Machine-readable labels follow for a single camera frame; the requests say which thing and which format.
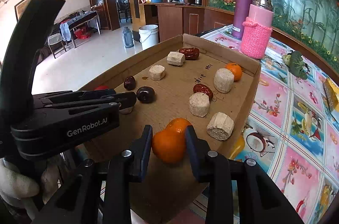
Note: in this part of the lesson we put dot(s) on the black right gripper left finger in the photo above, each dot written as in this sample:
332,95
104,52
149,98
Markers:
129,166

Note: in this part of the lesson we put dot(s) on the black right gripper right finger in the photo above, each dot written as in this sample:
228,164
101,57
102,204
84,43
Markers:
208,166

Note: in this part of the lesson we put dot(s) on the orange tangerine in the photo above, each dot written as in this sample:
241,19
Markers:
178,125
235,69
169,146

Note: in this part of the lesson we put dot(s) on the beige cake small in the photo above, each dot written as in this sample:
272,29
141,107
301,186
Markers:
199,104

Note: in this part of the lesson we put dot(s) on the red jujube date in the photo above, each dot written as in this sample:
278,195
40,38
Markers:
200,88

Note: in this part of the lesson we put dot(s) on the beige cake large front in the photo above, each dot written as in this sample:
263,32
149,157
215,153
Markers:
223,80

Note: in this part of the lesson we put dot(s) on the beige round cake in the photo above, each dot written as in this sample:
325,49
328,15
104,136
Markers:
220,126

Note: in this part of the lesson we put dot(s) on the red tomato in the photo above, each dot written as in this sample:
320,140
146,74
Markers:
101,87

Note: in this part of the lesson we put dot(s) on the white gloved left hand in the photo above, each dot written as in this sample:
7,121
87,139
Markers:
18,190

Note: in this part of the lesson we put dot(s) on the dark plum in tray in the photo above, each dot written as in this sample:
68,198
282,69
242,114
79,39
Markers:
129,83

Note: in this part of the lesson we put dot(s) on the brown cardboard tray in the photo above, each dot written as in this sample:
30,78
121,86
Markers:
167,190

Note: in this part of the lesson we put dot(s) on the colourful fruit print tablecloth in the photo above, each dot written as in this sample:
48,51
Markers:
291,133

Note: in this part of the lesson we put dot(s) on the orange tangerine in tray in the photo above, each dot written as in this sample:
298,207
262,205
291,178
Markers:
235,69

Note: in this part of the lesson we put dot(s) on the red jujube tray back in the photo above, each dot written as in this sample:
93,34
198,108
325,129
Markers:
190,53

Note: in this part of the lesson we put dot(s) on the beige cake tray back-left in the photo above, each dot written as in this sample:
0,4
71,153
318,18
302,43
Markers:
175,58

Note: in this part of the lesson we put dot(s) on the grey water bottle floor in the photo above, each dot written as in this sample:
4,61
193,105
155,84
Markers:
127,37

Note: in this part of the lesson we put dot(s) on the white plastic bucket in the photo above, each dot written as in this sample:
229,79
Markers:
148,36

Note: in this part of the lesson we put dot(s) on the green leafy vegetable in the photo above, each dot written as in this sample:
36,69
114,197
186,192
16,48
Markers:
296,64

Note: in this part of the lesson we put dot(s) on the yellow taped white box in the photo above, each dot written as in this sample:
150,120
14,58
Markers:
331,91

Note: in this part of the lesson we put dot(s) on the pink knit-sleeved flask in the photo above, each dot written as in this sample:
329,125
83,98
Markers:
257,29

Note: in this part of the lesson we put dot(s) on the purple thermos bottle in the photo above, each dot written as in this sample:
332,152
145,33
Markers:
240,14

